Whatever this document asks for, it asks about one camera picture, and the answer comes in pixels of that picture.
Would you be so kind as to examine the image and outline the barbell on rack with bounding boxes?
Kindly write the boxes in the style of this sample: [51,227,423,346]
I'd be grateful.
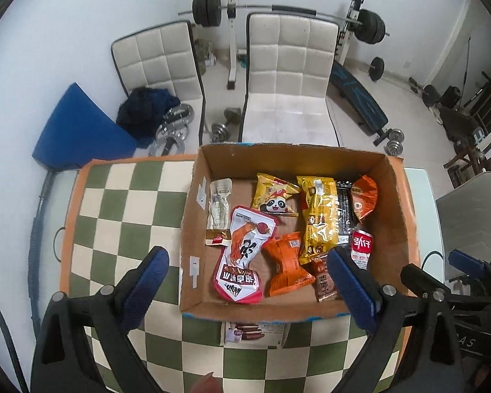
[178,0,389,90]

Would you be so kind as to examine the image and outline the brown red snack packet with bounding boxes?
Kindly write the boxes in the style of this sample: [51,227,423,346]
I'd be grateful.
[311,254,339,303]

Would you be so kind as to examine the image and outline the chrome dumbbell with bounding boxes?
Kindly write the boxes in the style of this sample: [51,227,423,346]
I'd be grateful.
[385,129,404,156]
[210,107,242,143]

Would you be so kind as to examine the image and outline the red white clear pouch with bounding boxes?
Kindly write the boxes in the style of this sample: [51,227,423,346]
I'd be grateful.
[350,228,373,270]

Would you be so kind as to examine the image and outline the left white padded chair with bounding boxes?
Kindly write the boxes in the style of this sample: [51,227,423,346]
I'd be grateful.
[111,20,206,154]

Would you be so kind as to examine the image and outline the white padded chair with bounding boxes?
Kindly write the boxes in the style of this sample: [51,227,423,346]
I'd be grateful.
[111,20,206,154]
[238,12,339,146]

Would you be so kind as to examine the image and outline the cardboard box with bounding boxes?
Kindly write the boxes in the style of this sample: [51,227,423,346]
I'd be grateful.
[179,142,421,323]

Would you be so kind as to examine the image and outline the right white padded chair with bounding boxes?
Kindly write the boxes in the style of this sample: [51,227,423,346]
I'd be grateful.
[238,12,339,146]

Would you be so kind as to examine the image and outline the blue cushion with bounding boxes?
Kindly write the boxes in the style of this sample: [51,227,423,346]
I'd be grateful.
[32,84,137,171]

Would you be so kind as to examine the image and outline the clear gold snack pouch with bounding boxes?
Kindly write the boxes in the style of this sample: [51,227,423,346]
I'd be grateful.
[206,178,232,247]

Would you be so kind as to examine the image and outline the dark clothes pile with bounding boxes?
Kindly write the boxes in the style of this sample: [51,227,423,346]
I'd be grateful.
[116,87,181,148]

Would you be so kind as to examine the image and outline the chrome weight plates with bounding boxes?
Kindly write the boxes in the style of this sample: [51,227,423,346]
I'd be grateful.
[149,103,194,156]

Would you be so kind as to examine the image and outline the brown wooden chair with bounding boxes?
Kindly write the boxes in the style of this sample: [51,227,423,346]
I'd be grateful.
[444,140,491,188]

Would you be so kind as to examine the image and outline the yellow panda snack bag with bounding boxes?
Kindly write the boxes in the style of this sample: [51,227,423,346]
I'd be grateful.
[251,173,300,216]

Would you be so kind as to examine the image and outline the yellow chocolate snack pack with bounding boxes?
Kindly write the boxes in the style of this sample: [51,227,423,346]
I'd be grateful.
[297,176,339,265]

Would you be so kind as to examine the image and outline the black sit-up bench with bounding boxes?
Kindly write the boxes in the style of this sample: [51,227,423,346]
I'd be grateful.
[330,61,389,146]

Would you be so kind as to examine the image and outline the red white chicken feet pouch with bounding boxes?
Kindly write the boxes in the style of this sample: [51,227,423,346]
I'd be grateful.
[213,206,278,304]

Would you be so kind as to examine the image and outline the black cable loop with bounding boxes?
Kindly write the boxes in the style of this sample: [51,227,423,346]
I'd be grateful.
[418,249,452,271]

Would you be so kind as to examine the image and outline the Franzzi cookie box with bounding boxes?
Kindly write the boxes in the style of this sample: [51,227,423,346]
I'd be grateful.
[221,322,291,349]

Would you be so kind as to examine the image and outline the orange snack bag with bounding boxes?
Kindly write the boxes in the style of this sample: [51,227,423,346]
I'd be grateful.
[350,176,378,223]
[263,232,316,296]

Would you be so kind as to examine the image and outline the black corrugated hose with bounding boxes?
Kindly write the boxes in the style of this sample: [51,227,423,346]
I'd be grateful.
[26,168,55,338]

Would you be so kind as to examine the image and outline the checkered table mat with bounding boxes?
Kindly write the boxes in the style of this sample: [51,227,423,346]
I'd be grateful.
[59,153,419,393]

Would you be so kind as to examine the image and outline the black snack pack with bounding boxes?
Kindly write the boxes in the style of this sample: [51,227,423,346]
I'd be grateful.
[336,180,356,245]

